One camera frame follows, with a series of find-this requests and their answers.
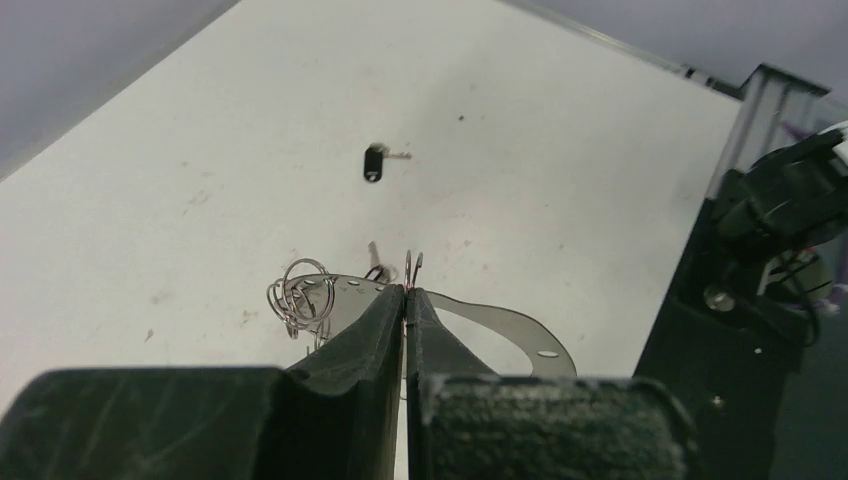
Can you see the small key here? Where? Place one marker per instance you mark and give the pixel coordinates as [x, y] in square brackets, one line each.
[379, 271]

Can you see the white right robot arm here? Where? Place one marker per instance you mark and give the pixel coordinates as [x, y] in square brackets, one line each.
[752, 334]

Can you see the key with black tag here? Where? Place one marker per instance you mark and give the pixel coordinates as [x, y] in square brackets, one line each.
[374, 157]

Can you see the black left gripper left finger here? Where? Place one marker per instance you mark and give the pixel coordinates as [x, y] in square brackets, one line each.
[332, 415]

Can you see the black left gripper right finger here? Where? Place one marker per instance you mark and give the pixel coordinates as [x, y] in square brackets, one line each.
[464, 421]

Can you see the metal ring plate with keyrings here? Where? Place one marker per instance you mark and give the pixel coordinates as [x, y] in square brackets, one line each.
[309, 298]

